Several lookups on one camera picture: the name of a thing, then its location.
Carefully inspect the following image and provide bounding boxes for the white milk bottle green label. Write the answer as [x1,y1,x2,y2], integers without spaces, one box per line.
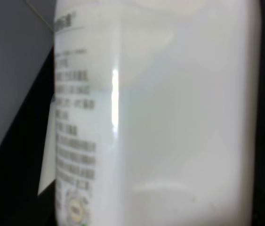
[54,0,261,226]

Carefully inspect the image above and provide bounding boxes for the black tablecloth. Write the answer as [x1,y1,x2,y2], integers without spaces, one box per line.
[0,50,54,226]

